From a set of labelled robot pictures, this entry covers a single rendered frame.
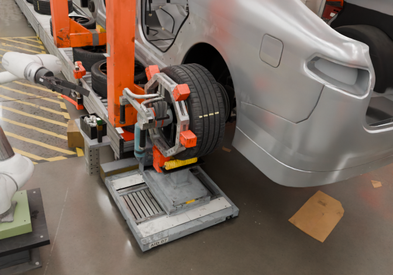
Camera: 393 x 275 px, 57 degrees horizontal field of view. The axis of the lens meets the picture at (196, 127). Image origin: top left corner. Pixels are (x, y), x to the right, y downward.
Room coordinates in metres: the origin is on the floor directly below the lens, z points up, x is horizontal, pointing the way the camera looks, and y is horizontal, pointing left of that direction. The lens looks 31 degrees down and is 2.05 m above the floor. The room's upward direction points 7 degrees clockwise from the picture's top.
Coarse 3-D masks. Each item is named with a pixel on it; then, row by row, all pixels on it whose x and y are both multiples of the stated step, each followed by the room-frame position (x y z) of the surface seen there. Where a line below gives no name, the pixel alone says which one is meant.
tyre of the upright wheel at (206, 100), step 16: (192, 64) 2.32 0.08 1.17; (176, 80) 2.15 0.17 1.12; (192, 80) 2.10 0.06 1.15; (208, 80) 2.16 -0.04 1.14; (192, 96) 2.00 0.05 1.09; (208, 96) 2.05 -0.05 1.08; (192, 112) 1.96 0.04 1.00; (208, 112) 1.99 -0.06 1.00; (224, 112) 2.05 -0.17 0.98; (192, 128) 1.94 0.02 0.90; (208, 128) 1.97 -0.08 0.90; (224, 128) 2.03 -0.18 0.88; (208, 144) 1.97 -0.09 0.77
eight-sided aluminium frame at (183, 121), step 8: (152, 80) 2.25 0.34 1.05; (160, 80) 2.15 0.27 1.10; (168, 80) 2.15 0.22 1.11; (144, 88) 2.34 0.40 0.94; (152, 88) 2.33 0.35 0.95; (168, 88) 2.05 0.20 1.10; (152, 104) 2.34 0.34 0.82; (176, 104) 1.97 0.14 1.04; (184, 104) 1.99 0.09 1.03; (176, 112) 1.96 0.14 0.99; (184, 112) 1.96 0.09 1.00; (184, 120) 1.92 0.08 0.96; (184, 128) 1.94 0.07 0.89; (152, 136) 2.21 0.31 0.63; (160, 136) 2.24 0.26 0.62; (176, 136) 1.93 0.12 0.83; (160, 144) 2.13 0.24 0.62; (176, 144) 1.92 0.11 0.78; (168, 152) 2.00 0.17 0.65; (176, 152) 1.94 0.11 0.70
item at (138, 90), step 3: (135, 84) 2.65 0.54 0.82; (135, 87) 2.54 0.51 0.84; (138, 87) 2.64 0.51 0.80; (135, 90) 2.54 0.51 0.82; (138, 90) 2.56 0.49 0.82; (141, 90) 2.57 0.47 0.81; (135, 93) 2.54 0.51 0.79; (138, 93) 2.56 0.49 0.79; (141, 93) 2.57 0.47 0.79; (138, 99) 2.56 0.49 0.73; (141, 99) 2.57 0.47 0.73; (141, 102) 2.57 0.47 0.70; (186, 108) 2.80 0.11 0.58; (135, 111) 2.52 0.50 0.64; (135, 114) 2.52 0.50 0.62; (135, 117) 2.52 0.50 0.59; (135, 120) 2.52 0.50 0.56
